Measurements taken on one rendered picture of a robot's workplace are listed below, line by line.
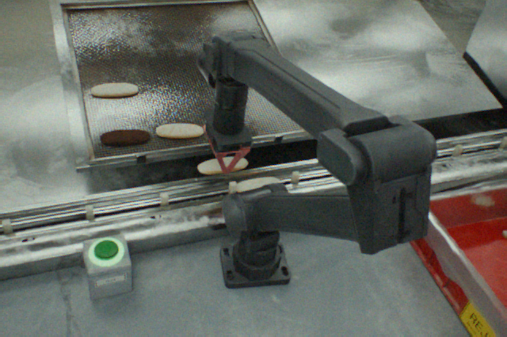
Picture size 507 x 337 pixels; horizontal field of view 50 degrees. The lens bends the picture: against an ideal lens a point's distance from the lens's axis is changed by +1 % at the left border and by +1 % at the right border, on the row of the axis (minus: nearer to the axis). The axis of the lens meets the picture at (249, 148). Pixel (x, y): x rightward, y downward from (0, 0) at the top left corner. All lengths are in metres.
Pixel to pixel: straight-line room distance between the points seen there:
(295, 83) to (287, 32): 0.78
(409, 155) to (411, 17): 1.14
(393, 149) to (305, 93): 0.16
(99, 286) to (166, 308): 0.12
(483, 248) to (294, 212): 0.54
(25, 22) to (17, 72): 0.26
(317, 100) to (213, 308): 0.45
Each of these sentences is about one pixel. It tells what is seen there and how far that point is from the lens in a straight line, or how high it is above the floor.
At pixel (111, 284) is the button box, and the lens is 0.95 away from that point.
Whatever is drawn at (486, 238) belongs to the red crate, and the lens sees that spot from 1.23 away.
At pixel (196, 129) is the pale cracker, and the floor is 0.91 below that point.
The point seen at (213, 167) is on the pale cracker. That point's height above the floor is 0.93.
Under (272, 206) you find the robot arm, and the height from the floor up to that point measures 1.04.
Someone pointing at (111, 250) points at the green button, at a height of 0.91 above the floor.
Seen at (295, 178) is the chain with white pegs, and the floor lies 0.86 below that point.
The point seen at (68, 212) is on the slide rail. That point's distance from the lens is 1.07.
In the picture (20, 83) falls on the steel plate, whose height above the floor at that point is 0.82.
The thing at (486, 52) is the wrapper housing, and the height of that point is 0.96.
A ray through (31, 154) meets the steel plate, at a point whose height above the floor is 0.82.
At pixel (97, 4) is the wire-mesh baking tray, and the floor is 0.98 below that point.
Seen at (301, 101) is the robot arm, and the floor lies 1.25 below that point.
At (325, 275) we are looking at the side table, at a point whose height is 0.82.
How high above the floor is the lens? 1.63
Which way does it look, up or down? 40 degrees down
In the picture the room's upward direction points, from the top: 9 degrees clockwise
